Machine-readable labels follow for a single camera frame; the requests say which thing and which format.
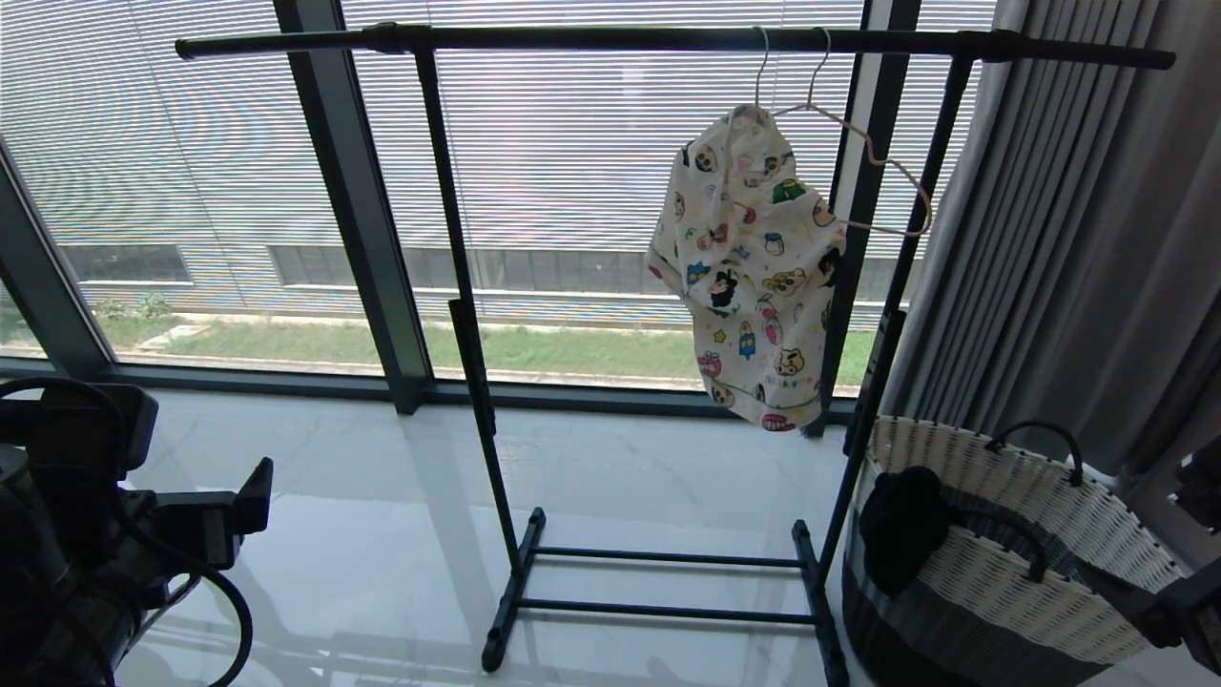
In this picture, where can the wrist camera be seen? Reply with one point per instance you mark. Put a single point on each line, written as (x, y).
(1200, 491)
(86, 425)

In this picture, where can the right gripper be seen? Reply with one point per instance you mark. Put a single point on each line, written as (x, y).
(1192, 611)

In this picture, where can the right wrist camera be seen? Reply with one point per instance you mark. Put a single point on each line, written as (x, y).
(1200, 491)

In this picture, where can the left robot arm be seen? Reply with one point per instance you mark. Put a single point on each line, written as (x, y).
(48, 592)

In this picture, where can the pink clothes hanger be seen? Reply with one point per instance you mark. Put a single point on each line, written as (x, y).
(759, 81)
(871, 153)

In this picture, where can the black clothes rack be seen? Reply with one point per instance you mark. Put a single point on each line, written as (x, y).
(620, 40)

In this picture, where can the black garment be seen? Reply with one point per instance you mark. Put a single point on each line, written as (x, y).
(901, 525)

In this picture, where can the grey curtain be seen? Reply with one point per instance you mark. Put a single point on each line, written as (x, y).
(1068, 239)

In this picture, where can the cream printed garment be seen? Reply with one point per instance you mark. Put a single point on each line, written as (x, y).
(754, 286)

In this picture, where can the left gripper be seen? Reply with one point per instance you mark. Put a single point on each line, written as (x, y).
(196, 530)

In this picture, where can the white laundry basket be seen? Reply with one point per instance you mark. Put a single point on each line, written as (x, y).
(1011, 572)

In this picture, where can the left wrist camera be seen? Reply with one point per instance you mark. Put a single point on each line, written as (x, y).
(86, 425)

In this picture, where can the window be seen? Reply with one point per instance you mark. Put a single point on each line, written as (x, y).
(572, 143)

